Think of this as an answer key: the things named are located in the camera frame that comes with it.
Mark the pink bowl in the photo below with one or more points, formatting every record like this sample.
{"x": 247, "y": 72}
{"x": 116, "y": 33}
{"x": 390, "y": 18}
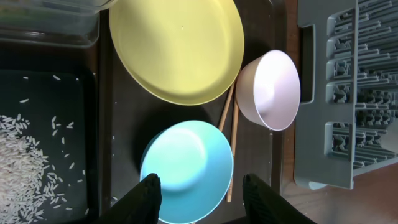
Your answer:
{"x": 268, "y": 90}

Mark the pile of white rice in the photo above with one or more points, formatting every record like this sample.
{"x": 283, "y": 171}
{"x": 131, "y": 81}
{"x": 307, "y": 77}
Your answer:
{"x": 21, "y": 174}

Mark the light blue bowl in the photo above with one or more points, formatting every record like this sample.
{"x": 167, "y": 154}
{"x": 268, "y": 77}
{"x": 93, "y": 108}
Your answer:
{"x": 194, "y": 162}

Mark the black food waste tray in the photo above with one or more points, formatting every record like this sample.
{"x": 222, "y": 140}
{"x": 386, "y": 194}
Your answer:
{"x": 46, "y": 140}

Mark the yellow plate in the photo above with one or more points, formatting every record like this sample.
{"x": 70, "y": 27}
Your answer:
{"x": 186, "y": 52}

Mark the left wooden chopstick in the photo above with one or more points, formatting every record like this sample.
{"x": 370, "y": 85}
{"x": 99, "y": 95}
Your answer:
{"x": 226, "y": 107}

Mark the wooden chopstick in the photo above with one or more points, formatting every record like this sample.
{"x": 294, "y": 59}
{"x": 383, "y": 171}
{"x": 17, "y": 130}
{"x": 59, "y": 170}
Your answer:
{"x": 226, "y": 107}
{"x": 234, "y": 130}

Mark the dark brown serving tray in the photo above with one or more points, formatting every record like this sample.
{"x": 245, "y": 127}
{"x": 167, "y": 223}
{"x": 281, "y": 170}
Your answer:
{"x": 132, "y": 116}

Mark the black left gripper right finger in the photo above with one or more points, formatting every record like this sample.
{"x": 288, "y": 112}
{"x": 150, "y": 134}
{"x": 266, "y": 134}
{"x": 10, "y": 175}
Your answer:
{"x": 265, "y": 206}

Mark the right wooden chopstick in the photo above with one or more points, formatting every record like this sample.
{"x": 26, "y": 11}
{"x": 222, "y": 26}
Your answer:
{"x": 234, "y": 130}

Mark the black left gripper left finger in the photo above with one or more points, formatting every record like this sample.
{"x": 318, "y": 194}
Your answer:
{"x": 141, "y": 205}

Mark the clear plastic waste bin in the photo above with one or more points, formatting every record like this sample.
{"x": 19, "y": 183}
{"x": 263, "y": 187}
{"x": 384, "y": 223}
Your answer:
{"x": 66, "y": 23}

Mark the grey plastic dishwasher rack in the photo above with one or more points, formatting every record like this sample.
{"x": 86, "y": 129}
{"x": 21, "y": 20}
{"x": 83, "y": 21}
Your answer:
{"x": 349, "y": 90}

